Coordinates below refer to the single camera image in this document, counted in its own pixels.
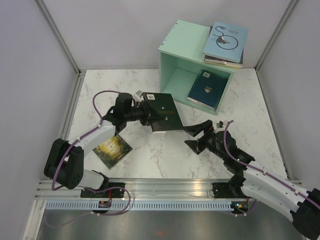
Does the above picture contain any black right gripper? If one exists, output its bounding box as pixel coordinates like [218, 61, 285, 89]
[181, 119, 227, 161]

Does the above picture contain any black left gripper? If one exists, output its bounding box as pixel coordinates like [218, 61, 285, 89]
[124, 99, 166, 126]

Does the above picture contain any black book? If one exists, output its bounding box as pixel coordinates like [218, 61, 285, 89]
[142, 92, 183, 134]

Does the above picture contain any green forest cover book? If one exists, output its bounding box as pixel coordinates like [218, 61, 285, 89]
[93, 135, 133, 170]

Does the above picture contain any navy blue book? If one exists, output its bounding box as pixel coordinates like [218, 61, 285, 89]
[187, 70, 228, 110]

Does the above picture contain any dark purple galaxy book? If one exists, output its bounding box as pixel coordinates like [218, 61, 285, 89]
[204, 24, 245, 65]

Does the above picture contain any light blue SO book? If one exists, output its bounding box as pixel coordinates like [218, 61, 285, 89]
[202, 21, 250, 63]

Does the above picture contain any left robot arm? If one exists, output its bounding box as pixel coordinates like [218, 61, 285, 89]
[44, 92, 165, 198]

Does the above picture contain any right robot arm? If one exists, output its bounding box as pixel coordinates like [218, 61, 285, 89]
[183, 120, 320, 240]

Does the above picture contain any mint green open cabinet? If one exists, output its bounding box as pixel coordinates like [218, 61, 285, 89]
[158, 20, 236, 116]

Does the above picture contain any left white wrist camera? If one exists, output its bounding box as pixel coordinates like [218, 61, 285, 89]
[133, 90, 143, 102]

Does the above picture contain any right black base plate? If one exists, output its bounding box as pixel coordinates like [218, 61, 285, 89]
[212, 182, 247, 199]

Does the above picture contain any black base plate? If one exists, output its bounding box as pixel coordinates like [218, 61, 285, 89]
[80, 182, 126, 200]
[212, 182, 247, 199]

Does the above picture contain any aluminium rail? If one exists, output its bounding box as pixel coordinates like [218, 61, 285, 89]
[34, 176, 303, 202]

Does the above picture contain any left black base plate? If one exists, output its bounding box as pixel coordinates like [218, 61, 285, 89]
[80, 182, 126, 200]

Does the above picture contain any white slotted cable duct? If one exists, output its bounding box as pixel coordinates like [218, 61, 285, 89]
[45, 200, 234, 211]

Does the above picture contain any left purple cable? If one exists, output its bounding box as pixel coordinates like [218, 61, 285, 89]
[51, 90, 121, 192]

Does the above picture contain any left aluminium corner post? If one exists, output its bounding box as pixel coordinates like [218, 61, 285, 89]
[34, 0, 81, 76]

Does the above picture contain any aluminium corner post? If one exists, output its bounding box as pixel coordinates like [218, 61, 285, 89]
[34, 0, 81, 76]
[254, 0, 300, 72]

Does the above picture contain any right aluminium corner post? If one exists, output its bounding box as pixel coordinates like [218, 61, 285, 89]
[254, 0, 300, 72]

